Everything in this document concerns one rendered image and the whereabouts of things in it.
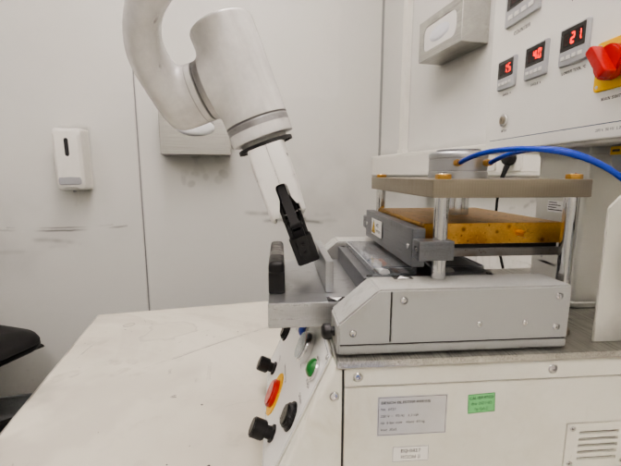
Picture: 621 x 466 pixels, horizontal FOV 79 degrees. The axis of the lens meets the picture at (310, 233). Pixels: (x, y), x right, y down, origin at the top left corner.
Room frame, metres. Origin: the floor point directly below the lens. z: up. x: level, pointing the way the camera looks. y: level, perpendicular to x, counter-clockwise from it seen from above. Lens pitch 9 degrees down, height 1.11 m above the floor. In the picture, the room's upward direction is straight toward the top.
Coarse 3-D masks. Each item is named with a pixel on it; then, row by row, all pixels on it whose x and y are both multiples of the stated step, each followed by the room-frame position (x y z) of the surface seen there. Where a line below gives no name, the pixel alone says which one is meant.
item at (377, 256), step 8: (360, 248) 0.56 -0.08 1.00; (368, 248) 0.56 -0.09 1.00; (376, 248) 0.56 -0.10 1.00; (368, 256) 0.50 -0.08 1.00; (376, 256) 0.50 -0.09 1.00; (384, 256) 0.50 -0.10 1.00; (392, 256) 0.50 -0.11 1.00; (376, 264) 0.45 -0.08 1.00; (384, 264) 0.45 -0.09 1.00; (392, 264) 0.45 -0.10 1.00; (400, 264) 0.45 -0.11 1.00
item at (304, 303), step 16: (320, 240) 0.59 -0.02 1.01; (320, 256) 0.51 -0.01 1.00; (288, 272) 0.55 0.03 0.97; (304, 272) 0.55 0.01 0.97; (320, 272) 0.51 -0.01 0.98; (336, 272) 0.55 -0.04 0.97; (288, 288) 0.47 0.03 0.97; (304, 288) 0.47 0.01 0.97; (320, 288) 0.47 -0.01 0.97; (336, 288) 0.47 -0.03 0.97; (352, 288) 0.47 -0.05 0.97; (272, 304) 0.41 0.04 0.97; (288, 304) 0.41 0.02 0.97; (304, 304) 0.41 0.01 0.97; (320, 304) 0.41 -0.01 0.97; (272, 320) 0.41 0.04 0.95; (288, 320) 0.41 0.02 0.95; (304, 320) 0.41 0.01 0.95; (320, 320) 0.41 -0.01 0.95
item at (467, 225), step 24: (408, 216) 0.50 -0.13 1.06; (432, 216) 0.50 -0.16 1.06; (456, 216) 0.50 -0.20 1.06; (480, 216) 0.50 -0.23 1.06; (504, 216) 0.50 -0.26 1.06; (528, 216) 0.50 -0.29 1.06; (456, 240) 0.43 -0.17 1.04; (480, 240) 0.44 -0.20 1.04; (504, 240) 0.44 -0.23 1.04; (528, 240) 0.44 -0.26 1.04; (552, 240) 0.44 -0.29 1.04
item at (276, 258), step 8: (272, 248) 0.54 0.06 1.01; (280, 248) 0.53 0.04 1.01; (272, 256) 0.48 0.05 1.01; (280, 256) 0.48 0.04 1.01; (272, 264) 0.45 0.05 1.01; (280, 264) 0.45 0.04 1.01; (272, 272) 0.45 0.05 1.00; (280, 272) 0.45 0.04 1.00; (272, 280) 0.44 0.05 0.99; (280, 280) 0.45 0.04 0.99; (272, 288) 0.44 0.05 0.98; (280, 288) 0.45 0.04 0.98
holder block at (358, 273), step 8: (344, 248) 0.61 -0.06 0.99; (344, 256) 0.56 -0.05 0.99; (352, 256) 0.54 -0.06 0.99; (344, 264) 0.56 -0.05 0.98; (352, 264) 0.50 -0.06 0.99; (360, 264) 0.49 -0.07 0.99; (424, 264) 0.49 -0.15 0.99; (352, 272) 0.50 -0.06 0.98; (360, 272) 0.45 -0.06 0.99; (368, 272) 0.45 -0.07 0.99; (424, 272) 0.45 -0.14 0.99; (488, 272) 0.45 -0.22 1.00; (352, 280) 0.50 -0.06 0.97; (360, 280) 0.44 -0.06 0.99
